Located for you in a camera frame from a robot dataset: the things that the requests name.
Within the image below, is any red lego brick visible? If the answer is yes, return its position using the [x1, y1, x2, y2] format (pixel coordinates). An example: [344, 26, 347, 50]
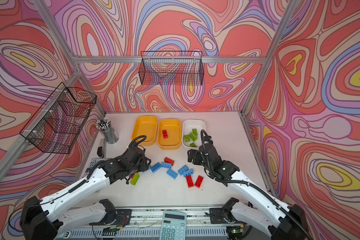
[162, 130, 169, 139]
[194, 176, 204, 188]
[186, 175, 194, 188]
[164, 158, 175, 166]

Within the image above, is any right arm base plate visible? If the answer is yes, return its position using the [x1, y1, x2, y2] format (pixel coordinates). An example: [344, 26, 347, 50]
[206, 208, 247, 226]

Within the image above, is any white plastic bin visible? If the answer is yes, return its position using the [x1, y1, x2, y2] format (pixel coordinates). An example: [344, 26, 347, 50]
[182, 119, 206, 149]

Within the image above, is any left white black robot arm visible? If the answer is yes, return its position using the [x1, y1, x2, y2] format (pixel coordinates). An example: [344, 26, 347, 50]
[20, 135, 151, 240]

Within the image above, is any middle yellow plastic bin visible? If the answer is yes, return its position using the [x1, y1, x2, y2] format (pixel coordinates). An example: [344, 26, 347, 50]
[158, 119, 182, 150]

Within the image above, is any back black wire basket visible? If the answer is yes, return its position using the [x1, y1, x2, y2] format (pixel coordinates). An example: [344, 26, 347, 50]
[139, 51, 205, 86]

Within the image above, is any teal desk calculator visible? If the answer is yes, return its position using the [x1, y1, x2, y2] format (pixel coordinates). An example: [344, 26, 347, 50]
[159, 211, 187, 240]

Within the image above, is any black wire basket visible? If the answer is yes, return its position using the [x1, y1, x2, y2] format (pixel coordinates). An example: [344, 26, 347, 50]
[139, 51, 205, 86]
[20, 83, 97, 154]

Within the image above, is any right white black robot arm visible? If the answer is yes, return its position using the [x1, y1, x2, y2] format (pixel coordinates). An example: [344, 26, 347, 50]
[188, 130, 312, 240]

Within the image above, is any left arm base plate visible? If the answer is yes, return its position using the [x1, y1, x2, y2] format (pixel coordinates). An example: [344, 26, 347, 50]
[90, 209, 132, 227]

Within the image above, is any left black wire basket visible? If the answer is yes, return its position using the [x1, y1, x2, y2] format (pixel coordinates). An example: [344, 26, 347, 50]
[20, 83, 97, 154]

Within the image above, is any treehouse paperback book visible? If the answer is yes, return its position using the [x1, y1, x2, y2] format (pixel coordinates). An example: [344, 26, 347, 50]
[85, 158, 107, 174]

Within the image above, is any blue lego brick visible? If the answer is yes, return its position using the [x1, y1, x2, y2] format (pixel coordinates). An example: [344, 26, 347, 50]
[183, 169, 194, 177]
[161, 162, 172, 169]
[178, 165, 189, 175]
[167, 169, 178, 180]
[150, 163, 162, 173]

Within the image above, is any cup of pencils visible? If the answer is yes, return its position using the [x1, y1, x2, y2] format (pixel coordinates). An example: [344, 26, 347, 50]
[96, 118, 119, 144]

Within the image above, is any left yellow plastic bin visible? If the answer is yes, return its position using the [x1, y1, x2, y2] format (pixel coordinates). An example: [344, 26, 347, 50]
[131, 116, 158, 147]

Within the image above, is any yellow plastic bin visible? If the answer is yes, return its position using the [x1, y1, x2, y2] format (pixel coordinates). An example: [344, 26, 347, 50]
[158, 119, 182, 150]
[131, 116, 158, 147]

